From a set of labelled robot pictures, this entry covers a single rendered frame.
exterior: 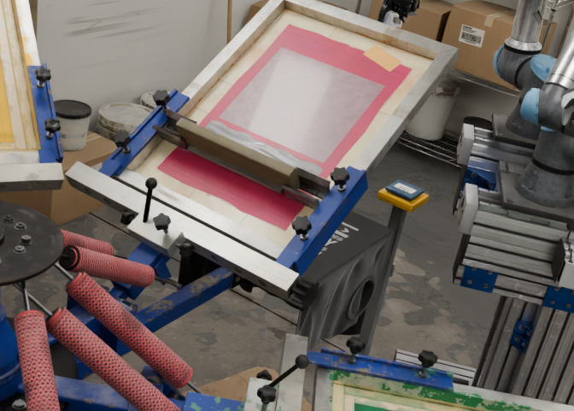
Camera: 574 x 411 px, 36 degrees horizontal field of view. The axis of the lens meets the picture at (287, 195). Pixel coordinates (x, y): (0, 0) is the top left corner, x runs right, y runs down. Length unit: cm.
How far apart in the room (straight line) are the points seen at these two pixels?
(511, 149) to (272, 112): 84
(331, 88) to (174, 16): 281
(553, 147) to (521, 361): 80
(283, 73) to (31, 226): 100
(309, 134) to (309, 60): 27
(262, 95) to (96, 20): 235
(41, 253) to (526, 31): 176
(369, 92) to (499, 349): 97
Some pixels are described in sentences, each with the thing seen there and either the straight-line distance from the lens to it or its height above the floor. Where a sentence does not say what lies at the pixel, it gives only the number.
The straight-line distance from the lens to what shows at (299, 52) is 249.
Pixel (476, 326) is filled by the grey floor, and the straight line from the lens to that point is 420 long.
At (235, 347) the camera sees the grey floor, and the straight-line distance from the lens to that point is 365.
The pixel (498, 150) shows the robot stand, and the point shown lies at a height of 119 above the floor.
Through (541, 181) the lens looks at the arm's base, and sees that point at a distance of 234.
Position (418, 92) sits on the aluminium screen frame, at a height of 146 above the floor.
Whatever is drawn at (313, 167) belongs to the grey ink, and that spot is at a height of 126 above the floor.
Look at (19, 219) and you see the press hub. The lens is 171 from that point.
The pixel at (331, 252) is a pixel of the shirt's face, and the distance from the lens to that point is 248.
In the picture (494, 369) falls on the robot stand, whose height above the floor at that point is 57.
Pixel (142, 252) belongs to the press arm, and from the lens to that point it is 204.
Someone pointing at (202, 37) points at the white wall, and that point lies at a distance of 536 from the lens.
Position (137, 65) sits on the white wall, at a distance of 498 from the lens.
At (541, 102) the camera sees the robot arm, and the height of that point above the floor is 158.
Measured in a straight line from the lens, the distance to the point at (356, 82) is 238.
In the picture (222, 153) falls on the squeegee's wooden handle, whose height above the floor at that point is 126.
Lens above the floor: 214
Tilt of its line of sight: 26 degrees down
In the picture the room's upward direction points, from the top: 11 degrees clockwise
